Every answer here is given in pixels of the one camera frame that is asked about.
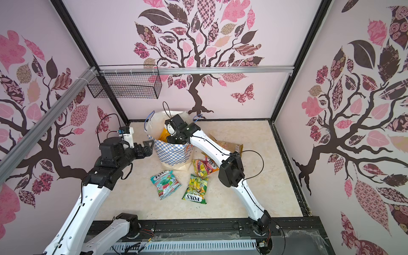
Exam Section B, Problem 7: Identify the left aluminium rail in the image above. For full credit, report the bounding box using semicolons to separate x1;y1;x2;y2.
1;67;98;183

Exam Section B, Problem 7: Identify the back aluminium rail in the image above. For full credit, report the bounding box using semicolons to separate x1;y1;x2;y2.
99;65;294;75

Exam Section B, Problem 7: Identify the gold snack bag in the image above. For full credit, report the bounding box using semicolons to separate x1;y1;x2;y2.
203;134;243;156

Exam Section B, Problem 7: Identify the green Fox's candy bag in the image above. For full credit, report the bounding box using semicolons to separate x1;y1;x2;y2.
182;174;208;205

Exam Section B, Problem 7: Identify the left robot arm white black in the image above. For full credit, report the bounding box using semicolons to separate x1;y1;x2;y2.
43;137;154;255

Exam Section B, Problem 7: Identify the white slotted cable duct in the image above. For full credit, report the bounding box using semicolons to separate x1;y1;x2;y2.
105;240;259;255

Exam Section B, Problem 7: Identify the blue checkered paper bag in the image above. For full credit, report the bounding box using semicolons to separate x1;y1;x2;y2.
144;111;193;172

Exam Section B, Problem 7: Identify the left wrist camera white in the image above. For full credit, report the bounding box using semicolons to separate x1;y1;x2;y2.
118;126;135;148

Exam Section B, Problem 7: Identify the aluminium rail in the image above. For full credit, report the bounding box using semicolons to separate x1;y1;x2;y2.
99;65;294;75
1;67;98;183

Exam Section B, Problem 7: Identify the black wire basket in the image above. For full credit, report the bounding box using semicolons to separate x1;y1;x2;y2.
87;64;162;99

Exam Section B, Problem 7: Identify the teal red candy bag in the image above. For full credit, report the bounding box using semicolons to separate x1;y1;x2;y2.
150;170;181;200

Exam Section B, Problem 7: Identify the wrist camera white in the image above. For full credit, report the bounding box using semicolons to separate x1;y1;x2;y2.
165;119;176;136
118;126;135;148

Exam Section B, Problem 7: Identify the yellow orange snack bag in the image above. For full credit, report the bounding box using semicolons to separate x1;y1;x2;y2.
158;127;171;143

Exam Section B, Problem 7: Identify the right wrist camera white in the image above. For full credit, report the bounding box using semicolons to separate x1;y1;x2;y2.
165;119;176;136

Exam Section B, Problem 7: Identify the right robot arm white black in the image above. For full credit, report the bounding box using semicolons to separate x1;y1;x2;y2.
165;114;272;235

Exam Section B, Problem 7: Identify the orange pink Fox's fruits bag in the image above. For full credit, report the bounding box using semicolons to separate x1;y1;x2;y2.
192;157;220;178

